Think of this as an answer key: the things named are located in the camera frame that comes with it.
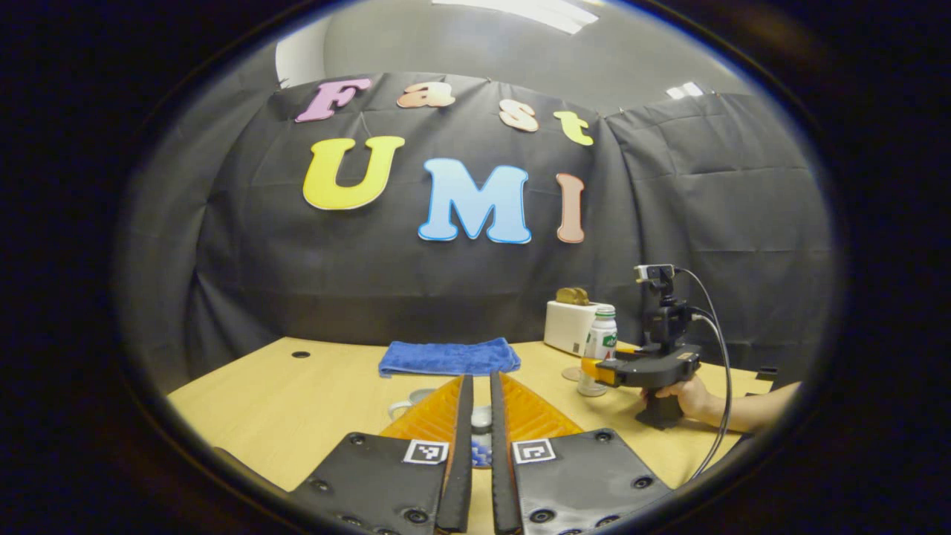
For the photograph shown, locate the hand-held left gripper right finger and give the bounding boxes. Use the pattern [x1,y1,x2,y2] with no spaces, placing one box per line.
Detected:
[489,372,675,535]

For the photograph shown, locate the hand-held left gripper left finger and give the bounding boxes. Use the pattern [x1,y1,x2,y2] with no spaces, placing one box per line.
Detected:
[286,374,475,535]

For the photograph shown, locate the white water bottle green label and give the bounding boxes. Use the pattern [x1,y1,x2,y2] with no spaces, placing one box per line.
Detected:
[578,305,618,398]

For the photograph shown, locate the white teacup lid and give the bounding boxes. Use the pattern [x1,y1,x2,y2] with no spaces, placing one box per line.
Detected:
[472,405,493,469]

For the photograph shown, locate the white ceramic teacup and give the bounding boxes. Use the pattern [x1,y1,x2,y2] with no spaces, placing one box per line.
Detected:
[388,388,441,421]

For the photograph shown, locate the white toaster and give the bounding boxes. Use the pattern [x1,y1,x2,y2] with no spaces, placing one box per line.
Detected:
[544,299,603,357]

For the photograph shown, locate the blue folded towel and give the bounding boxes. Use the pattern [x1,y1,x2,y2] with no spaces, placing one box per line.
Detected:
[379,338,522,378]

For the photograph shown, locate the black backdrop cloth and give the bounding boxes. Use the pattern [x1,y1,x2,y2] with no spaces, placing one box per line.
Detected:
[119,71,837,387]

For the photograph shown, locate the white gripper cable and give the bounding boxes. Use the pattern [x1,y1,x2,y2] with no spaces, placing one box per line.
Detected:
[691,314,727,432]

